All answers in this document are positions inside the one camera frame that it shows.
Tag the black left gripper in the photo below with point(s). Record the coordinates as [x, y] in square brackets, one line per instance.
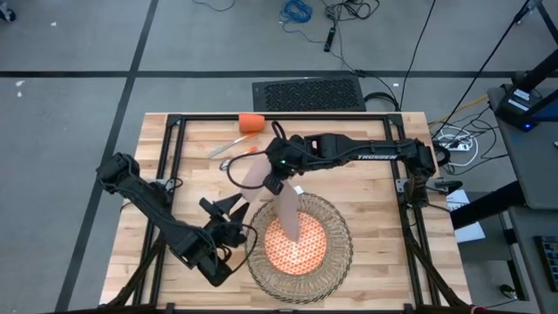
[226, 231]

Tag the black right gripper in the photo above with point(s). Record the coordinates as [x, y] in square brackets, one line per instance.
[287, 157]

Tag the orange plastic cup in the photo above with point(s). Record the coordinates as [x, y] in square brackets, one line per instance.
[251, 123]

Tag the beige cloth napkin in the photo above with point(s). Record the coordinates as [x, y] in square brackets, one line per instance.
[290, 213]

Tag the orange patterned plate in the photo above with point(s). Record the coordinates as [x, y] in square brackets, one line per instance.
[305, 253]

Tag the round woven straw placemat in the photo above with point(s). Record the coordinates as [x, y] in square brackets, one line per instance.
[335, 261]

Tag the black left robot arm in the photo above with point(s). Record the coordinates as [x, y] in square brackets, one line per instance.
[152, 205]

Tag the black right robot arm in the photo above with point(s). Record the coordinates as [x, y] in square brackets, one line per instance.
[375, 152]

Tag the black perforated floor mat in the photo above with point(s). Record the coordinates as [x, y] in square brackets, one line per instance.
[305, 93]

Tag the white printed label sheet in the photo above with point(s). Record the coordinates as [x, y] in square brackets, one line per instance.
[457, 201]

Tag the white paper sheet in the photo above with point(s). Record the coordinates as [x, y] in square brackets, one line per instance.
[470, 232]

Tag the black desk leg beam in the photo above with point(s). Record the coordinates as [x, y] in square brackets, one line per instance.
[484, 207]

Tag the black slanted pole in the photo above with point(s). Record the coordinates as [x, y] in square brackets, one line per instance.
[484, 65]

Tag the black box white labels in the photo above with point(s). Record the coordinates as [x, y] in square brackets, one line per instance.
[519, 104]

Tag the grey side desk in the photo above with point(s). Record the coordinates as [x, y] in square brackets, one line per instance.
[532, 165]

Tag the red clamp knob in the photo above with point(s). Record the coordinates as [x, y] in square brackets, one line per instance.
[479, 310]

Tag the small black floor device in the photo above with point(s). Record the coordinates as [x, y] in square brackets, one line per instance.
[508, 291]

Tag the dark grey desk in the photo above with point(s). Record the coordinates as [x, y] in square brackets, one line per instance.
[529, 261]

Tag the black keyboard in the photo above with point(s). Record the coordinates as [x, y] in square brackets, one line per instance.
[548, 261]

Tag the black chair caster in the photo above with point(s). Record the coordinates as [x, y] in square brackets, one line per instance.
[6, 14]

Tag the black aluminium table frame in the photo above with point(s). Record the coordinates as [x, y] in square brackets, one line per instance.
[283, 117]

